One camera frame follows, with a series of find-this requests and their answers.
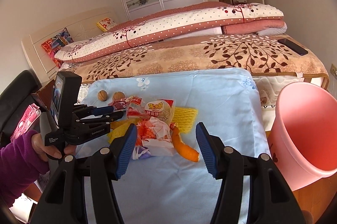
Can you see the folded polka dot quilt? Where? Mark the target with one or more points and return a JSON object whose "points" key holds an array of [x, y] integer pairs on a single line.
{"points": [[205, 18]]}

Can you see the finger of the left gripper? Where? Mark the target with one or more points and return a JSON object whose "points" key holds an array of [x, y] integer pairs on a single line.
{"points": [[102, 117], [102, 110]]}

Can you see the noodle snack wrapper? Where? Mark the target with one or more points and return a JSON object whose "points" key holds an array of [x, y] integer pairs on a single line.
{"points": [[160, 109]]}

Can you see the black chair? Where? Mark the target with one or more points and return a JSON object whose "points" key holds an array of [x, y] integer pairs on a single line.
{"points": [[14, 101]]}

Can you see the brown leaf pattern blanket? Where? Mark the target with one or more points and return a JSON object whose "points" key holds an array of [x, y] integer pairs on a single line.
{"points": [[259, 55]]}

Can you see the yellow foam fruit net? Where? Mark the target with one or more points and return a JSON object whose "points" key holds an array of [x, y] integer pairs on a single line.
{"points": [[184, 119]]}

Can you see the large orange peel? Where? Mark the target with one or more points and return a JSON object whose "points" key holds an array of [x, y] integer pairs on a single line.
{"points": [[183, 149]]}

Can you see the yellow plastic wrapper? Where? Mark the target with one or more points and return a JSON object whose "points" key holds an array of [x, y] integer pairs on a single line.
{"points": [[119, 128]]}

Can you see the red white snack packet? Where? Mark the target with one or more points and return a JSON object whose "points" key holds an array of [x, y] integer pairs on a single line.
{"points": [[132, 105]]}

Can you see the white orange wrapper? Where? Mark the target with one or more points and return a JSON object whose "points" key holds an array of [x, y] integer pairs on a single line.
{"points": [[153, 140]]}

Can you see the pink plastic trash bin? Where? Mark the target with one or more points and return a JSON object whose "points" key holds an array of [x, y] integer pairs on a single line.
{"points": [[302, 141]]}

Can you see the colourful red blue pillow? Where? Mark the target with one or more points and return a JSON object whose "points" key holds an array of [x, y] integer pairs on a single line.
{"points": [[52, 45]]}

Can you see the right brown walnut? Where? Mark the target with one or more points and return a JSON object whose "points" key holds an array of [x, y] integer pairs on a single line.
{"points": [[118, 96]]}

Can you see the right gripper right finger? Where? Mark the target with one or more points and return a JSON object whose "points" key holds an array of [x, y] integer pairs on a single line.
{"points": [[211, 148]]}

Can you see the left hand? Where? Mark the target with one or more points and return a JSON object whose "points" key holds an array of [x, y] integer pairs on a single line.
{"points": [[44, 151]]}

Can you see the brown walnut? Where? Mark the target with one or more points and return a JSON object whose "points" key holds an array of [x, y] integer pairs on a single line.
{"points": [[118, 96], [102, 95]]}

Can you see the yellow red small pillow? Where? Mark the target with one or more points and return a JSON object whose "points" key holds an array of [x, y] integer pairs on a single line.
{"points": [[106, 24]]}

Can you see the left brown walnut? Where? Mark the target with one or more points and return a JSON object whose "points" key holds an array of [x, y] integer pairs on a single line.
{"points": [[102, 95]]}

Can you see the purple left sleeve forearm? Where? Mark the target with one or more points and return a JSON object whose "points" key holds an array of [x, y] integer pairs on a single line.
{"points": [[20, 167]]}

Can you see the light blue floral cloth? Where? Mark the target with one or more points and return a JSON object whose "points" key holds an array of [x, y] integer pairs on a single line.
{"points": [[167, 180]]}

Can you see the black smartphone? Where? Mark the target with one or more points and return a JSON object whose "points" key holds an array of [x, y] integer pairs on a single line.
{"points": [[293, 46]]}

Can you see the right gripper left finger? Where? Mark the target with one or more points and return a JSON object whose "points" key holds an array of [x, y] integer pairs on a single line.
{"points": [[121, 152]]}

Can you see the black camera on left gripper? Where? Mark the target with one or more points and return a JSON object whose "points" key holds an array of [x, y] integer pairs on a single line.
{"points": [[64, 97]]}

